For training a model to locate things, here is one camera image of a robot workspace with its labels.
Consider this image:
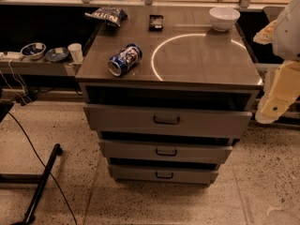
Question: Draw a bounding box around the grey drawer cabinet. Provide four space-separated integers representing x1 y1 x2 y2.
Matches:
76 7 263 171

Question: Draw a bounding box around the white paper cup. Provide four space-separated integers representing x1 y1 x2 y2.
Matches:
67 43 83 63

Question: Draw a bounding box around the white power strip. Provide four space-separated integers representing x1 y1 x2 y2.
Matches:
0 52 23 61

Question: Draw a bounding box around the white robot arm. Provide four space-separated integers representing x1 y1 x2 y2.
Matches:
253 0 300 124

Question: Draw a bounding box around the small black tray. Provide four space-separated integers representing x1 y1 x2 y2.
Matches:
149 15 163 31

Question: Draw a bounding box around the black stand leg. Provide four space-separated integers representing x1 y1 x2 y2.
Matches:
12 143 63 225

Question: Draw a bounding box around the grey top drawer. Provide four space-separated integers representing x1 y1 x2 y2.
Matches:
83 104 251 139

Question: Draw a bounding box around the black floor cable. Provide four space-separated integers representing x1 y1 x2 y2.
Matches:
6 110 78 225

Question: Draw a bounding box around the grey middle drawer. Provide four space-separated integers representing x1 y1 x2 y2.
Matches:
99 140 233 164

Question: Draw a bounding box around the blue soda can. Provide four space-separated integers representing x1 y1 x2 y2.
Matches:
108 43 143 77

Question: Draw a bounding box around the dark blue plate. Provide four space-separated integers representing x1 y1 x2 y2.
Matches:
45 47 69 62

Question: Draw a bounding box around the grey side shelf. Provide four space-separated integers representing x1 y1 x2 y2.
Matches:
0 58 82 76

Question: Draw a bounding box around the grey drawer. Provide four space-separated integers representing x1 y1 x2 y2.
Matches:
99 140 233 164
108 164 218 185
83 104 251 139

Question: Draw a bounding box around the blue chip bag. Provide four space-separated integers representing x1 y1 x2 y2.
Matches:
84 7 128 27

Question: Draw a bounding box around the grey chair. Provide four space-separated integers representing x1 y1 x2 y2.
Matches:
262 7 284 23

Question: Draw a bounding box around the grey bottom drawer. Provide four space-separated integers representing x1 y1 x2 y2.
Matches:
108 164 218 185

